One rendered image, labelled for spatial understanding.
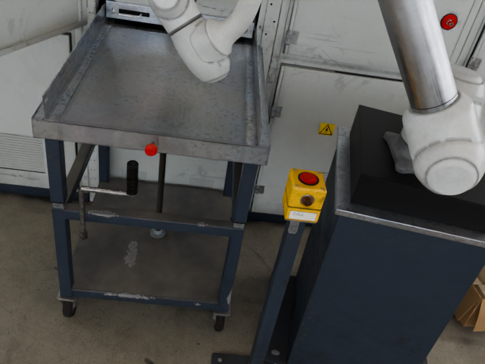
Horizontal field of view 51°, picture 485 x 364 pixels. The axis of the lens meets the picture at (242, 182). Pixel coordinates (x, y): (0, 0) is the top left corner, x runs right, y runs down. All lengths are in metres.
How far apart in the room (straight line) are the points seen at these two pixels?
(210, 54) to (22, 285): 1.20
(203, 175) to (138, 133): 0.94
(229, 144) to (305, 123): 0.79
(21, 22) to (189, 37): 0.66
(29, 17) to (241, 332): 1.31
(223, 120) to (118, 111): 0.29
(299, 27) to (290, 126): 0.41
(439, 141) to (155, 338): 1.22
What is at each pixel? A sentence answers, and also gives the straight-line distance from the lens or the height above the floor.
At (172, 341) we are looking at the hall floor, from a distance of 1.92.
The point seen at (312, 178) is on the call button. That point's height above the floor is 0.91.
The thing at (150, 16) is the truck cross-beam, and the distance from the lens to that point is 1.97.
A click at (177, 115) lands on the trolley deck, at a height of 0.85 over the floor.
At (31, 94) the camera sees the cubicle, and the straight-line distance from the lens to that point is 2.17.
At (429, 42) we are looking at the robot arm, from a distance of 1.11.
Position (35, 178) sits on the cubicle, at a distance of 2.41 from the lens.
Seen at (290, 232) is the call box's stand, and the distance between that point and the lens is 1.26.
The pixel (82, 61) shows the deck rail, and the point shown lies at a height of 0.85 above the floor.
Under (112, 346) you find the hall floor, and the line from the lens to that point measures 1.91.
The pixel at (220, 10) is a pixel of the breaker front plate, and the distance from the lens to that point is 1.95.
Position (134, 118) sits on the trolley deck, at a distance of 1.41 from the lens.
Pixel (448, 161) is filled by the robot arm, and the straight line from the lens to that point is 1.15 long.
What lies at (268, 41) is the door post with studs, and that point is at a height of 0.87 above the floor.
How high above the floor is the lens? 1.57
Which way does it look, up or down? 37 degrees down
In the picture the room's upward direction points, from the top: 11 degrees clockwise
